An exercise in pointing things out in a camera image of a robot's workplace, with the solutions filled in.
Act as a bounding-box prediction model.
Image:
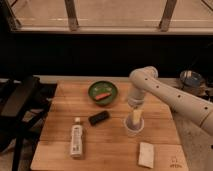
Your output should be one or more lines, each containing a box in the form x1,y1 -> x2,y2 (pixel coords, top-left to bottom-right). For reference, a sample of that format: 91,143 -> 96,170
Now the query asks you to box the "black rectangular block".
88,111 -> 110,126

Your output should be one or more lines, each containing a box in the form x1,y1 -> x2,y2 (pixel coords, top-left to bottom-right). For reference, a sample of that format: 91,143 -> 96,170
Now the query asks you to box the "orange carrot piece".
95,93 -> 111,101

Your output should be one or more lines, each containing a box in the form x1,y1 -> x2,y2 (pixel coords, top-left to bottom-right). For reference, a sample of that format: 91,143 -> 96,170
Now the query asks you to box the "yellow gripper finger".
132,109 -> 142,125

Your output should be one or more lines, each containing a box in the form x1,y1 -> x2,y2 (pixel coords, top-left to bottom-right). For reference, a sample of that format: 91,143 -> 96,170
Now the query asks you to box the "white folded cloth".
138,142 -> 154,168

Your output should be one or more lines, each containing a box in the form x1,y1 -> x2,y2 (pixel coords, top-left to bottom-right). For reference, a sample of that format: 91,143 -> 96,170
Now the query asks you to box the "blue round container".
180,70 -> 203,88

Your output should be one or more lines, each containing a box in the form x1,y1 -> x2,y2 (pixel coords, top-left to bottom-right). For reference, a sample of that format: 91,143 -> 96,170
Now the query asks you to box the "white ceramic cup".
123,115 -> 144,137

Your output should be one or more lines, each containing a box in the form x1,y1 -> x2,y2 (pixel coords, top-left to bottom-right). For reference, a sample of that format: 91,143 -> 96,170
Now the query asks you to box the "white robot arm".
127,66 -> 213,136

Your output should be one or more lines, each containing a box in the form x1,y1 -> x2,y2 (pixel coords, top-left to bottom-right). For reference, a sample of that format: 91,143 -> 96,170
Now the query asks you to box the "green bowl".
88,81 -> 118,106

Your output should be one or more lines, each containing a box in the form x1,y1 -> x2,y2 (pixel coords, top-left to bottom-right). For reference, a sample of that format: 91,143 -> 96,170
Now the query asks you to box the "white plastic bottle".
70,117 -> 83,158

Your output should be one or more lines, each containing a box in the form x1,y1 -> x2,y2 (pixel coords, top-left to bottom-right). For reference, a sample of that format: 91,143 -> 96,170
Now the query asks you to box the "black chair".
0,76 -> 49,171

